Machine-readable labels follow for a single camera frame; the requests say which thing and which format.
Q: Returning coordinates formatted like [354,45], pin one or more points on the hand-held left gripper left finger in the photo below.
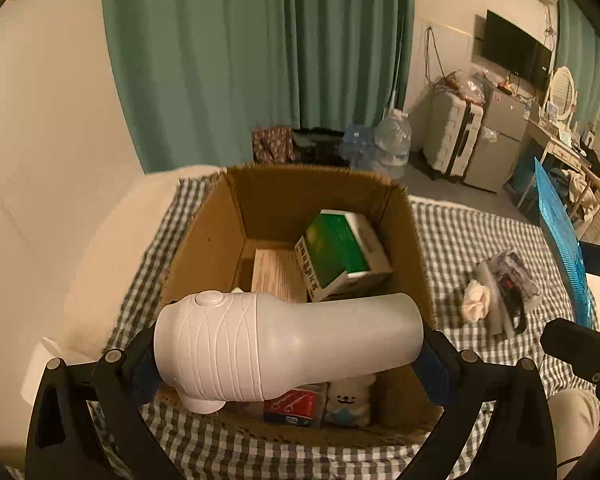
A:
[140,377]

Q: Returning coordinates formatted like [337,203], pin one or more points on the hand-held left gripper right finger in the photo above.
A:
[435,375]

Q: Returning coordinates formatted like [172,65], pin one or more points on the clear packet with black band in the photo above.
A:
[517,312]

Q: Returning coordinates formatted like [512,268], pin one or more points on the white plastic tube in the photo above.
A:
[500,321]

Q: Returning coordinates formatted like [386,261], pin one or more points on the white cloth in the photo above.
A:
[475,302]

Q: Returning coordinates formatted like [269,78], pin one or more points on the white dark printed packet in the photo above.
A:
[515,272]

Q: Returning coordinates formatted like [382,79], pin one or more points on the white plush bear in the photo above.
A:
[347,400]

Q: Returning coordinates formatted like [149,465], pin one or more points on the red packet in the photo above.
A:
[295,405]

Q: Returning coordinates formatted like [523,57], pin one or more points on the brown cardboard box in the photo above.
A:
[210,240]

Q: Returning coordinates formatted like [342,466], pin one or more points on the green and white box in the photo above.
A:
[330,245]

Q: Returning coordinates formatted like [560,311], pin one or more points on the tan printed paper box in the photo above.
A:
[275,275]

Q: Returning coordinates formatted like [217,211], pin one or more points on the wooden chair with clothes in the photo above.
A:
[587,190]

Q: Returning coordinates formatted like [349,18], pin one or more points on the person's leg in beige pants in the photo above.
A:
[575,430]

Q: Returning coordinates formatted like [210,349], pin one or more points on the white vanity desk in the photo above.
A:
[560,147]

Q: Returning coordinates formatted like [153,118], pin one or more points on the silver small fridge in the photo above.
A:
[495,150]

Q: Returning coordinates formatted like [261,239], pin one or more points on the white oval vanity mirror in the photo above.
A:
[562,90]

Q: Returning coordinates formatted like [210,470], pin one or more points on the narrow green curtain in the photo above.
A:
[587,60]

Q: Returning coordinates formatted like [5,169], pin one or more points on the white hard suitcase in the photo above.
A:
[445,130]

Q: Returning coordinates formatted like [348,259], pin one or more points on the clear plastic bag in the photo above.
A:
[477,87]

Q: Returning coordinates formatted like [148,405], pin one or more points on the large clear water bottle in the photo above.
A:
[395,135]

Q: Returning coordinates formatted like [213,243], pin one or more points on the crushed clear water bottle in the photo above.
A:
[360,142]

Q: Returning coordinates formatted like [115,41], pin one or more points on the black bag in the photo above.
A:
[320,147]

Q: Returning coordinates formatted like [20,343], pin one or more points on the patterned fabric bag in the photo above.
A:
[272,145]

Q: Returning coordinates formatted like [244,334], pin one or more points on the black wall television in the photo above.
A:
[515,50]

